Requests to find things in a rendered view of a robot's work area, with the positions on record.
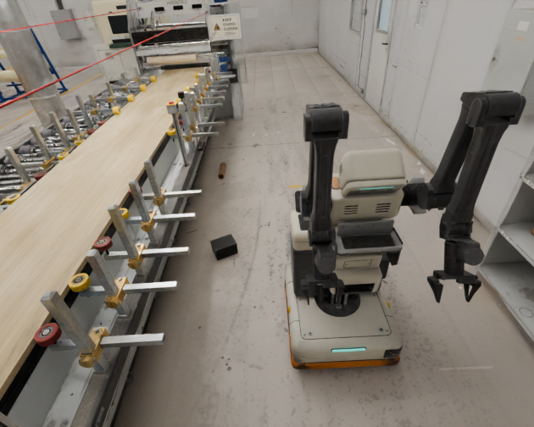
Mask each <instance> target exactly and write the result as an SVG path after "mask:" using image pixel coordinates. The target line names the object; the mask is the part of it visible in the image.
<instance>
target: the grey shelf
mask: <svg viewBox="0 0 534 427"><path fill-rule="evenodd" d="M533 159H534V146H533V148H532V150H531V152H530V154H529V156H528V158H527V160H526V162H525V165H524V167H523V169H522V170H521V172H520V175H519V177H518V179H517V181H516V182H515V185H514V187H513V189H512V191H511V193H510V195H509V198H508V200H507V202H506V203H505V205H504V207H503V210H502V212H501V214H500V215H499V217H498V220H497V223H496V224H495V226H494V228H493V230H492V233H491V235H490V236H489V238H488V240H487V243H486V245H485V246H484V248H483V250H482V251H483V252H484V258H483V259H484V260H482V261H483V262H481V263H480V264H478V265H476V266H475V267H474V269H473V271H472V274H473V275H475V276H476V279H478V277H477V275H476V273H477V271H479V272H480V273H481V274H482V276H483V277H484V278H485V279H486V281H487V282H488V283H489V284H490V285H491V286H492V287H493V288H494V289H495V291H496V292H497V293H498V295H499V296H500V297H501V298H502V300H503V302H504V304H505V305H506V307H507V308H508V309H509V311H510V312H511V313H512V314H513V315H514V317H515V318H516V319H517V321H518V322H519V323H520V325H521V326H522V327H523V329H524V330H525V331H526V333H527V334H528V335H529V337H530V338H531V339H532V340H533V341H534V235H532V234H531V230H532V229H533V228H534V160H533ZM532 160H533V162H532ZM531 162H532V164H531ZM530 166H531V167H530ZM527 171H528V172H527ZM522 181H523V182H522ZM521 183H522V184H521ZM519 188H520V189H519ZM516 193H517V194H516ZM513 200H514V201H513ZM511 203H512V204H511ZM510 205H511V206H510ZM505 215H506V216H505ZM502 222H503V223H502ZM494 237H495V238H494ZM493 239H494V240H493ZM491 244H492V245H491ZM489 247H490V248H489ZM488 249H489V250H488Z"/></svg>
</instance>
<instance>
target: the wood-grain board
mask: <svg viewBox="0 0 534 427"><path fill-rule="evenodd" d="M195 73H199V74H205V70H204V69H186V70H175V71H164V72H163V73H162V74H161V75H160V76H158V77H157V78H156V79H157V81H156V82H151V83H150V84H149V85H148V86H147V90H146V91H141V92H140V93H139V94H137V95H136V96H135V102H128V103H127V104H126V105H125V106H124V107H123V108H122V109H121V114H115V115H114V116H113V117H111V118H110V119H109V120H108V121H107V122H106V123H104V124H103V125H102V126H101V127H100V128H98V129H97V130H96V131H95V132H94V133H93V134H91V135H90V136H89V137H88V138H87V139H86V140H84V141H83V142H82V143H81V144H80V145H79V146H78V147H77V148H76V149H75V150H74V151H73V152H71V153H70V154H69V155H68V156H67V157H65V158H64V159H63V160H62V161H61V162H60V163H58V164H57V165H56V166H55V167H54V168H53V169H51V170H50V171H49V172H48V173H47V174H46V175H44V176H43V177H42V178H41V179H40V180H39V181H38V182H37V183H36V184H35V185H33V186H32V187H31V188H30V189H29V190H28V191H26V192H25V193H24V194H23V195H22V196H21V197H19V198H18V199H17V200H16V201H15V202H14V203H12V204H11V205H10V206H9V207H8V208H7V209H5V210H4V211H3V212H2V213H1V214H0V400H1V399H2V397H3V395H4V393H5V392H6V390H7V389H8V387H9V386H10V384H11V383H12V381H13V380H14V377H15V376H16V375H17V374H18V372H19V370H20V368H21V367H22V365H23V363H24V362H25V360H26V359H27V357H28V356H29V354H30V353H31V350H32V349H33V347H34V346H35V344H36V342H35V340H34V335H35V333H36V332H37V331H38V330H39V329H40V328H41V327H42V326H43V325H45V324H49V322H50V320H51V319H52V317H53V316H52V315H51V314H50V313H49V312H48V311H47V309H46V308H45V307H44V306H43V304H42V303H41V302H40V299H41V298H42V296H43V295H44V293H45V292H46V291H57V292H58V294H59V295H60V296H61V297H62V298H63V300H64V298H65V297H66V295H67V293H68V292H69V290H70V287H69V281H70V279H71V278H72V277H74V276H75V275H77V274H80V273H81V271H82V270H83V268H84V267H85V265H86V263H87V259H86V257H85V256H86V254H87V252H88V251H89V250H95V249H96V248H95V247H94V245H93V244H94V242H95V240H97V239H98V238H100V237H103V236H104V234H105V233H106V231H107V230H108V228H109V226H110V225H111V224H112V222H113V221H112V219H111V217H110V215H109V213H108V210H107V209H108V207H109V205H110V204H118V206H119V208H121V207H122V206H123V204H124V203H125V200H126V199H127V197H128V196H129V195H130V194H129V192H128V190H129V189H130V187H129V185H128V183H129V182H130V180H137V181H139V179H140V177H141V176H142V174H143V172H144V170H145V166H144V163H143V162H144V161H145V159H151V160H152V158H153V156H154V154H155V153H156V152H157V150H158V149H159V147H160V145H161V144H162V142H163V140H164V138H165V137H166V136H167V130H168V129H171V127H172V126H173V124H174V123H173V119H172V116H171V114H168V111H167V108H166V104H167V103H168V102H170V101H174V102H175V99H176V98H178V94H177V92H184V91H185V89H184V87H185V86H190V87H193V85H194V84H193V83H194V82H196V81H197V80H198V79H196V78H195ZM195 80H196V81H195Z"/></svg>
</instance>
